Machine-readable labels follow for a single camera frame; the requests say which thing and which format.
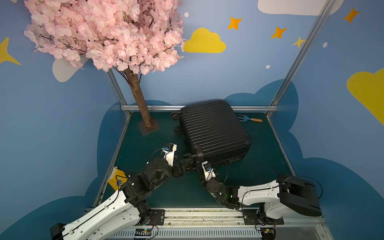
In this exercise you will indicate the aluminium frame post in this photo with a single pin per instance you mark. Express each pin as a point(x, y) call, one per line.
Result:
point(116, 87)
point(304, 50)

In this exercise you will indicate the pink blossom artificial tree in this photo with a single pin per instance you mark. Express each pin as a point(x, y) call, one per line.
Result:
point(132, 37)

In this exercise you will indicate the blue garden fork wooden handle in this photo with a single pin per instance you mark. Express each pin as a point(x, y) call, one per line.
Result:
point(245, 118)

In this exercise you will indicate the aluminium frame post right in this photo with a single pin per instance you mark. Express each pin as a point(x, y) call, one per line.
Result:
point(304, 50)

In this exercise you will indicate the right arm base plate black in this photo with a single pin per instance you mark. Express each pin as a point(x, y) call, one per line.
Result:
point(254, 217)

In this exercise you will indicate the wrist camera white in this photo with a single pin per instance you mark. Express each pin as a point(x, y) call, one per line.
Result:
point(208, 171)
point(169, 153)

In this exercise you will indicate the small green circuit board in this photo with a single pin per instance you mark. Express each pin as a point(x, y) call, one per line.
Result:
point(143, 232)

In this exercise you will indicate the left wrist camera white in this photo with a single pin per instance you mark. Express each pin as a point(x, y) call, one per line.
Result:
point(169, 153)

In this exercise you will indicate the black ribbed hard-shell suitcase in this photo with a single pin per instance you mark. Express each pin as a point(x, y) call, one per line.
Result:
point(212, 132)

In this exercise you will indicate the aluminium frame post left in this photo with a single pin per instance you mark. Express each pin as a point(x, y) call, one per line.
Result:
point(116, 87)

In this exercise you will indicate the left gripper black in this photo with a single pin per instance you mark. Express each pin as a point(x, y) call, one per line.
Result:
point(180, 167)

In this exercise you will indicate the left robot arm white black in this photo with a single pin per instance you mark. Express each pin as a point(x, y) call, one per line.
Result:
point(126, 207)

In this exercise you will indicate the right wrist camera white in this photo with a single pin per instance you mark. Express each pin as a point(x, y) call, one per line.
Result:
point(208, 171)

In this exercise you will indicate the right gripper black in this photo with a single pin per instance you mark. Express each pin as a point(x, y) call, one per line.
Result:
point(200, 169)

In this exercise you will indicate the yellow black work glove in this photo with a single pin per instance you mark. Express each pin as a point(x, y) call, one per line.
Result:
point(117, 178)

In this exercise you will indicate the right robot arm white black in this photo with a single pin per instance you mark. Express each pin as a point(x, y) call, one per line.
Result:
point(278, 198)

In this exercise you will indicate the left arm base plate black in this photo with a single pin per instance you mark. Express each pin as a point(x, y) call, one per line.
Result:
point(152, 217)

